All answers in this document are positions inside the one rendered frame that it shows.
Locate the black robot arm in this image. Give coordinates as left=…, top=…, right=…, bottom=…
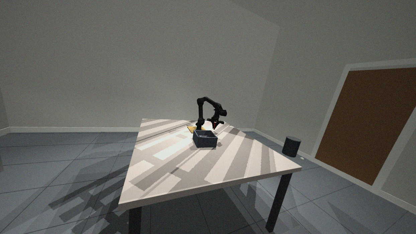
left=196, top=97, right=227, bottom=130

